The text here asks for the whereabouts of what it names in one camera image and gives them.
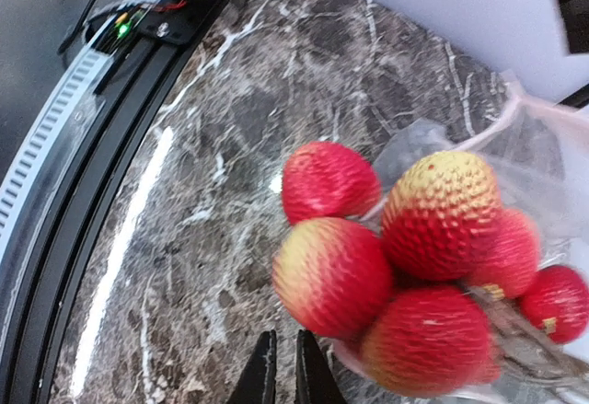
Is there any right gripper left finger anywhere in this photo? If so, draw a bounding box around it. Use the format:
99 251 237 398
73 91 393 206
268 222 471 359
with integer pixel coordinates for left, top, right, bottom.
226 330 277 404

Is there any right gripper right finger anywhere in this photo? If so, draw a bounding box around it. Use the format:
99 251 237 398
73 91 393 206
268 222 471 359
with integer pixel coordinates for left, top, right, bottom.
294 330 347 404

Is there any red lychee bunch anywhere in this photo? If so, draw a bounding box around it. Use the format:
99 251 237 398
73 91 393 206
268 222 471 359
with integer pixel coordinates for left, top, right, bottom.
272 141 588 398

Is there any clear zip top bag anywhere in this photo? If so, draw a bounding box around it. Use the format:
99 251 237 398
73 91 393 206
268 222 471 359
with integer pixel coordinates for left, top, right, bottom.
321 70 589 404

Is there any left wiring connector board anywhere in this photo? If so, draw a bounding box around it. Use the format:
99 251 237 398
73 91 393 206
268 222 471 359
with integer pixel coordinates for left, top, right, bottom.
85 0 188 54

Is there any black front rail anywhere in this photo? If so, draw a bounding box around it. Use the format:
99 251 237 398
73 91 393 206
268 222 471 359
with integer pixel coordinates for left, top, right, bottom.
1 0 229 403

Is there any white slotted cable duct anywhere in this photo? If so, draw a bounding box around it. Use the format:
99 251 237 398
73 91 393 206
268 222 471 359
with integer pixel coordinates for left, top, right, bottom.
1 48 110 251

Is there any left black frame post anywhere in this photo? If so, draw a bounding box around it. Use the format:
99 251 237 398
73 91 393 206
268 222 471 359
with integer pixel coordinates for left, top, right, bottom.
554 0 589 109

